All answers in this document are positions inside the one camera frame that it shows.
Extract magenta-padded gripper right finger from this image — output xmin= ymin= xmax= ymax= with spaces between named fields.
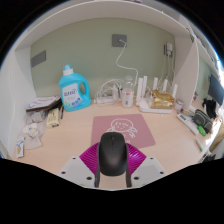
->
xmin=124 ymin=142 xmax=167 ymax=188

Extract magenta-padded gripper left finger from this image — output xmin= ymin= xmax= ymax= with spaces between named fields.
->
xmin=58 ymin=141 xmax=101 ymax=189

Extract black computer mouse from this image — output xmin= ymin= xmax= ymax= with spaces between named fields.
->
xmin=97 ymin=131 xmax=129 ymax=177

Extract pink mouse pad with drawing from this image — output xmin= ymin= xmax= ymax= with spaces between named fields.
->
xmin=90 ymin=113 xmax=157 ymax=150

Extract white router with antennas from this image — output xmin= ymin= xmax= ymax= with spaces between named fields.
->
xmin=135 ymin=75 xmax=179 ymax=115

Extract small beige box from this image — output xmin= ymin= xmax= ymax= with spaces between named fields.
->
xmin=45 ymin=107 xmax=61 ymax=129

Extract white power strip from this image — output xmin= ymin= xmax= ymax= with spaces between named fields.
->
xmin=93 ymin=95 xmax=116 ymax=105

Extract clear plastic bags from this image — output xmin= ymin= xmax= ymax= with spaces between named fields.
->
xmin=22 ymin=111 xmax=46 ymax=150

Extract white remote control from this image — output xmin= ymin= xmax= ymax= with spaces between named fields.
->
xmin=176 ymin=112 xmax=200 ymax=136

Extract clear plastic bottle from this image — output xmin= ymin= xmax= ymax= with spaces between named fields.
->
xmin=121 ymin=75 xmax=135 ymax=109

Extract white pen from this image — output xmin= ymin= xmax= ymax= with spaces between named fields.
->
xmin=194 ymin=137 xmax=204 ymax=153

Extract gold snack bag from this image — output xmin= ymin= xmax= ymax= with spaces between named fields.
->
xmin=150 ymin=89 xmax=176 ymax=110

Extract blue detergent bottle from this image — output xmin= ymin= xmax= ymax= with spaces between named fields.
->
xmin=58 ymin=64 xmax=92 ymax=112

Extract small round jar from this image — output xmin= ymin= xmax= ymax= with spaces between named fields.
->
xmin=174 ymin=98 xmax=185 ymax=113

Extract small white sachet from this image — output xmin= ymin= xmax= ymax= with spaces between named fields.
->
xmin=15 ymin=135 xmax=26 ymax=159

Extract stack of books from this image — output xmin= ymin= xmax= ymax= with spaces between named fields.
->
xmin=25 ymin=95 xmax=63 ymax=113

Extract black zip pouch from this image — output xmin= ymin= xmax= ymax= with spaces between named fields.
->
xmin=192 ymin=108 xmax=214 ymax=134

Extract black bag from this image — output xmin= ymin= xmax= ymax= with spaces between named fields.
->
xmin=202 ymin=98 xmax=218 ymax=119

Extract white desk shelf unit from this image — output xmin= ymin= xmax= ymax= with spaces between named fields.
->
xmin=0 ymin=0 xmax=224 ymax=158

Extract black monitor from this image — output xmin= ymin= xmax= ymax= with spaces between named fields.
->
xmin=208 ymin=73 xmax=224 ymax=106

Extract white power cable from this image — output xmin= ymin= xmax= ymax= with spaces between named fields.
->
xmin=115 ymin=39 xmax=139 ymax=81

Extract grey blank wall plate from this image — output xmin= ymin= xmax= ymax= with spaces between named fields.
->
xmin=30 ymin=49 xmax=47 ymax=68

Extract white wall adapter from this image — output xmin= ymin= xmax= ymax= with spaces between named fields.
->
xmin=163 ymin=41 xmax=174 ymax=57

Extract grey wall socket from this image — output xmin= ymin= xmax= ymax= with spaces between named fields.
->
xmin=111 ymin=33 xmax=128 ymax=48

